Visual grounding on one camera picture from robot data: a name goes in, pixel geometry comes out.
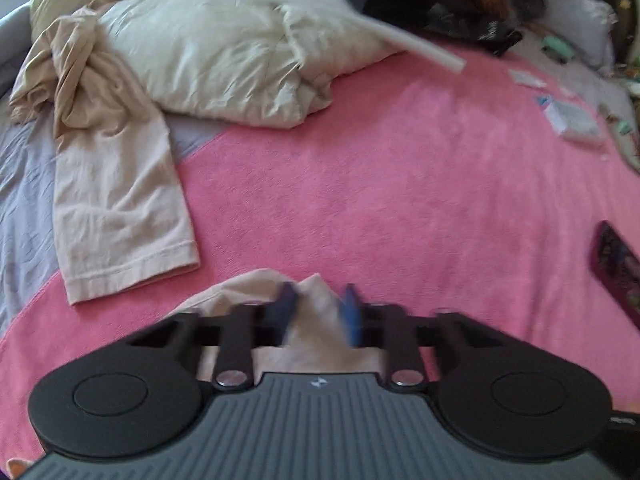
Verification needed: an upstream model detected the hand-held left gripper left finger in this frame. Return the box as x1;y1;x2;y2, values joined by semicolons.
125;282;301;392

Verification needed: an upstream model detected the crumpled beige garment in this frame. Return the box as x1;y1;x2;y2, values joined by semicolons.
9;6;201;306

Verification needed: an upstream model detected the white box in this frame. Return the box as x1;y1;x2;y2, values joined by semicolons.
542;97;604;144

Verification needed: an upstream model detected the white pillow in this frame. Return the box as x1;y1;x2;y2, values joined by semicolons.
542;0;617;68

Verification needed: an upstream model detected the mint green packet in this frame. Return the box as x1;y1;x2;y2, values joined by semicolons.
542;35;577;64

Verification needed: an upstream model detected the black cloth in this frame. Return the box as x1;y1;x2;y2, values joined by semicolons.
427;2;524;57

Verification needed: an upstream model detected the grey patterned duvet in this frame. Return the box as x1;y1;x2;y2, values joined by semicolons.
0;0;46;97

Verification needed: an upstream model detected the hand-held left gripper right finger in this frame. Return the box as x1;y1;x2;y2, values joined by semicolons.
340;284;511;392

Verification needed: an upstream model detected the pink blanket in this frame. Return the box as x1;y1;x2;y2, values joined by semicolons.
0;42;640;463

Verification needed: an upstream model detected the white plastic tube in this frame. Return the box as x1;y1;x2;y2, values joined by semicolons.
350;10;468;74

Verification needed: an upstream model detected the dark phone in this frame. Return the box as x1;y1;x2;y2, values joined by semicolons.
590;220;640;334

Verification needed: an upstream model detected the beige t-shirt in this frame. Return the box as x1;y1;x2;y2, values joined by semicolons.
172;269;396;381

